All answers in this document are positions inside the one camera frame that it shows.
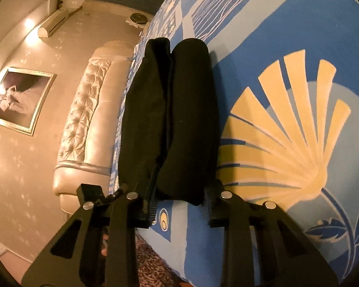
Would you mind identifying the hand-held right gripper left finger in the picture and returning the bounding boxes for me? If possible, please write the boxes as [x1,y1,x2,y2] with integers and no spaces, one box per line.
[22,173,161,287]

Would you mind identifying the white air conditioner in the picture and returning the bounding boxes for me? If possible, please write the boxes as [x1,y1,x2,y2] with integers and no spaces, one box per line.
[37,7,71,38]

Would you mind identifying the dark pants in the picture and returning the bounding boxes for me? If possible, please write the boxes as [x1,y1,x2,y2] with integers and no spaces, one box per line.
[120,37,220,207]

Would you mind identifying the blue patterned bed sheet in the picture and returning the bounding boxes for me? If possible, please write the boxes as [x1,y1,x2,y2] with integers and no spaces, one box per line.
[108,0,359,287]

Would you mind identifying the gold-framed wall picture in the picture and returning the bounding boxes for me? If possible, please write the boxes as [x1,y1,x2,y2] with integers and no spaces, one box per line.
[0,67,57,136]

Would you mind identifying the cream tufted headboard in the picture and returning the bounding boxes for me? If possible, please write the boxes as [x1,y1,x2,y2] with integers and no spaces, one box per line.
[52,40,138,214]

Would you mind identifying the brown patterned rug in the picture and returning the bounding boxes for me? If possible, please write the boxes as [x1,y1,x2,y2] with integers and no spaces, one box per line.
[132,233,192,287]

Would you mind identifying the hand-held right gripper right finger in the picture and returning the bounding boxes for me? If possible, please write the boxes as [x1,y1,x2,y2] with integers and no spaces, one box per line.
[202,179,338,287]

